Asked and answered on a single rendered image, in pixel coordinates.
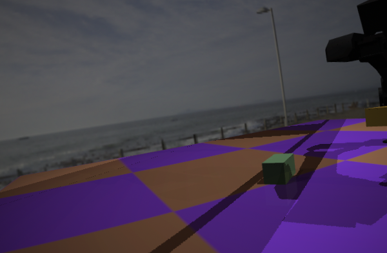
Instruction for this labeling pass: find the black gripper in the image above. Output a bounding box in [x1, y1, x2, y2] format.
[325, 30, 387, 86]

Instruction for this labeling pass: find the yellow bar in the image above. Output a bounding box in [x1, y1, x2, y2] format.
[364, 106, 387, 127]

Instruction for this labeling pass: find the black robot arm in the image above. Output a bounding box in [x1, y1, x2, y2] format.
[357, 0, 387, 106]

